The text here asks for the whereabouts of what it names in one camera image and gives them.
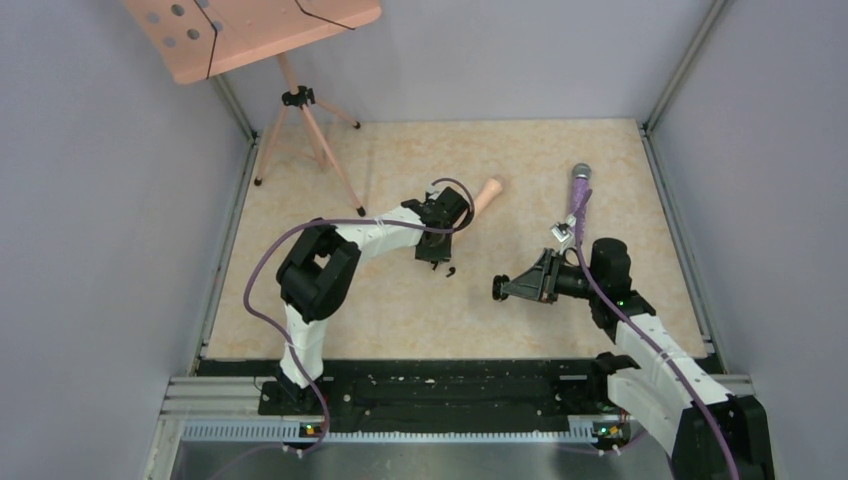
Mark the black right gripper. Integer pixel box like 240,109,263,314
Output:
503,247,603,304

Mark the black glossy earbud charging case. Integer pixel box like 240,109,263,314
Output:
491,274,510,302

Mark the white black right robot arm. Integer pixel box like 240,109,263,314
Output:
492,238,776,479

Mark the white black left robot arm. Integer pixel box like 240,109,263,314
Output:
276,187,476,414

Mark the pink wooden flute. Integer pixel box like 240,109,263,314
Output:
474,175,508,217

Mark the purple glitter microphone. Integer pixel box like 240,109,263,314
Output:
569,162,592,219

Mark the pink music stand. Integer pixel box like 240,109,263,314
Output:
123,0,384,219

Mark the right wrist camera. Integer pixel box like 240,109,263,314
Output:
551,222,576,254

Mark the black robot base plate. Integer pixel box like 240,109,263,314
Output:
258,359,629,434

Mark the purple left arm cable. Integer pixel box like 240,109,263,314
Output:
242,177,477,458

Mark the grey slotted cable duct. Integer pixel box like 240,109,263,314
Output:
181,420,597,444

